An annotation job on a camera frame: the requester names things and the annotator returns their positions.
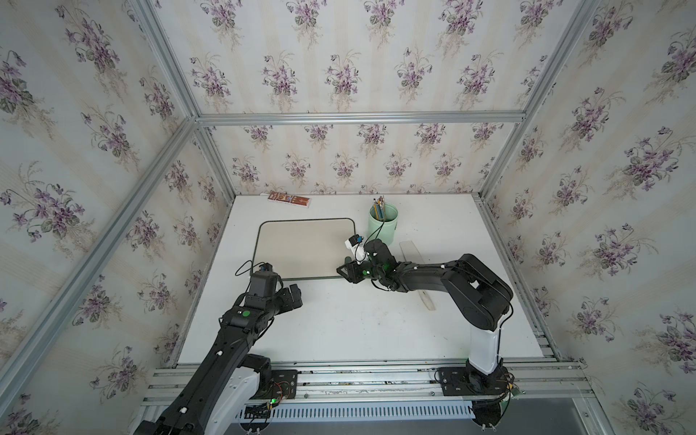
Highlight white ventilation grille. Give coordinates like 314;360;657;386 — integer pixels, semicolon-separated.
236;400;475;424

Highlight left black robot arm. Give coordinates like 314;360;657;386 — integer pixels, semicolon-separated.
135;263;302;434

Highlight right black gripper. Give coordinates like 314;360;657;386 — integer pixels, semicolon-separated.
332;256;384;285

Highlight red snack packet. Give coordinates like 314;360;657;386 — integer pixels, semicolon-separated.
268;191;311;208

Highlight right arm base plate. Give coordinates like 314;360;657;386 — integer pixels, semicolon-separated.
435;364;515;397

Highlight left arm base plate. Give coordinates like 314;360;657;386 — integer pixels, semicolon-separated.
252;370;299;404

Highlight beige cutting board green rim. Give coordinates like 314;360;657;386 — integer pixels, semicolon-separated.
252;217;356;280

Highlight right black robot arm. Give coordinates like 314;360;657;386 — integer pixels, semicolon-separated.
336;239;514;375

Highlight coloured pencils bundle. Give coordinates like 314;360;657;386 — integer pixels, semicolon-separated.
373;197;386;222

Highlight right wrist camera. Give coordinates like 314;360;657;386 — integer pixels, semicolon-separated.
344;234;365;263

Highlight green pencil cup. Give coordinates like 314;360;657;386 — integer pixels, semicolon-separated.
366;204;399;246

